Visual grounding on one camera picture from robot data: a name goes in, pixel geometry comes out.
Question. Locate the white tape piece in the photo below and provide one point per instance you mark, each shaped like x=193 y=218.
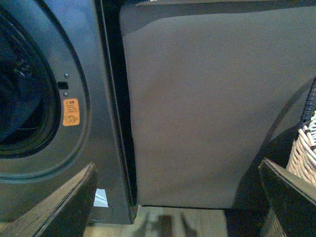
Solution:
x=100 y=199

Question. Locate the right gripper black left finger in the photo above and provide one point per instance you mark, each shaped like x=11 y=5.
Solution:
x=64 y=213

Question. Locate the grey front-load washing machine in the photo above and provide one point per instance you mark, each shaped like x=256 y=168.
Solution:
x=51 y=50

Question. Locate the orange warning sticker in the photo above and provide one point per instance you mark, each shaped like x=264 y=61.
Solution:
x=71 y=112

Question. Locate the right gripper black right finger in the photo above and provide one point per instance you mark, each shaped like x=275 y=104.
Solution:
x=292 y=203

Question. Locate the dark grey cabinet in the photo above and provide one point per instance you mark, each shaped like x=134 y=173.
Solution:
x=211 y=83

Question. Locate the white wicker laundry basket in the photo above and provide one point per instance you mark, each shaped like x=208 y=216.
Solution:
x=302 y=160

